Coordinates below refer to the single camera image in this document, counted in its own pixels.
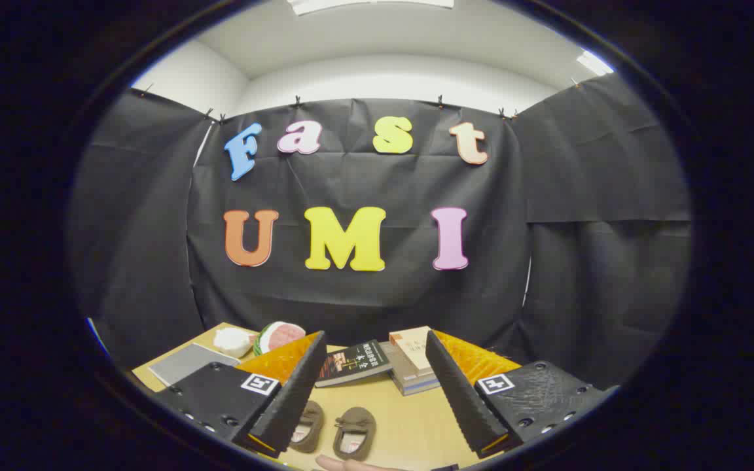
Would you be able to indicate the fabric storage box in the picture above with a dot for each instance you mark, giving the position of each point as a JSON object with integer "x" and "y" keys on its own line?
{"x": 187, "y": 363}

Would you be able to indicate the black cover book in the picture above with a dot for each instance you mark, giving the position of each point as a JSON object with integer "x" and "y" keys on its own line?
{"x": 354, "y": 363}

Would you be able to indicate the row of black cloth clips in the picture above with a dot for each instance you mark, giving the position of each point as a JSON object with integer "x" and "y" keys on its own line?
{"x": 297, "y": 101}

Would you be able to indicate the white plush toy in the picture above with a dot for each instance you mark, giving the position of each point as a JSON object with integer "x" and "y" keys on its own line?
{"x": 233, "y": 341}

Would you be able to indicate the ceiling light panel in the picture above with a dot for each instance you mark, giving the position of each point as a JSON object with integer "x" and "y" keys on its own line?
{"x": 370, "y": 4}
{"x": 594, "y": 63}

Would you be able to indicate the watermelon slice plush toy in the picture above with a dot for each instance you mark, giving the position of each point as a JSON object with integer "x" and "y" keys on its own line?
{"x": 279, "y": 337}

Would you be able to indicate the grey blue book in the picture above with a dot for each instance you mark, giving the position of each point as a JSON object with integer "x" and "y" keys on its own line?
{"x": 416, "y": 386}

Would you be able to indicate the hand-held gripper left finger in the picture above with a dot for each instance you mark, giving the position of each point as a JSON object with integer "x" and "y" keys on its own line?
{"x": 298, "y": 392}

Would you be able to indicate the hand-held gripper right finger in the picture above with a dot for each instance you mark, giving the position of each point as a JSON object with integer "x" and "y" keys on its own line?
{"x": 459, "y": 399}

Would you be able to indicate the brown fuzzy shoe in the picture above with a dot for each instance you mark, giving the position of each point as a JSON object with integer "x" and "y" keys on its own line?
{"x": 354, "y": 425}
{"x": 308, "y": 428}

